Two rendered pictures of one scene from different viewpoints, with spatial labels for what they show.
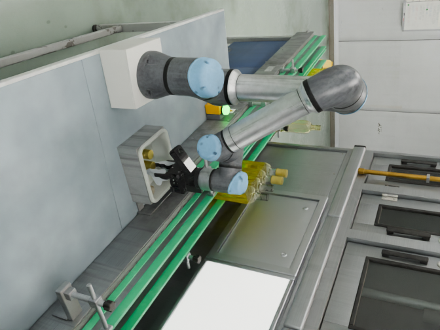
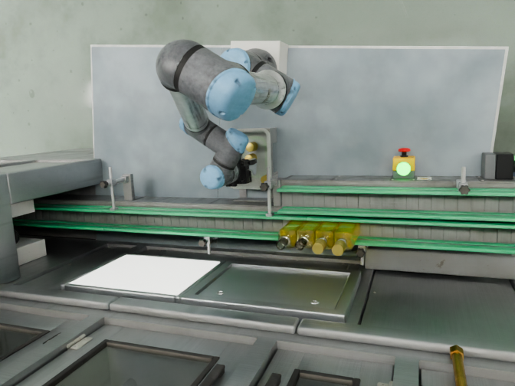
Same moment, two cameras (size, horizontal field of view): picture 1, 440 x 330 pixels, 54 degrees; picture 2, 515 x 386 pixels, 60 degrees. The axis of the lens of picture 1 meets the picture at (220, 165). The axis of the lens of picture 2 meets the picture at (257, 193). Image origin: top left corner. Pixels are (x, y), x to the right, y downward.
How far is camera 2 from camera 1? 186 cm
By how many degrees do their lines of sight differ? 77
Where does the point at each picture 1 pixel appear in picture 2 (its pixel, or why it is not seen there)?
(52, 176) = (172, 116)
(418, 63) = not seen: outside the picture
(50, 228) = (160, 148)
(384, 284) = (160, 368)
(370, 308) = (125, 356)
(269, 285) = (173, 287)
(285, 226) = (273, 292)
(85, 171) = not seen: hidden behind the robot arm
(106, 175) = not seen: hidden behind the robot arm
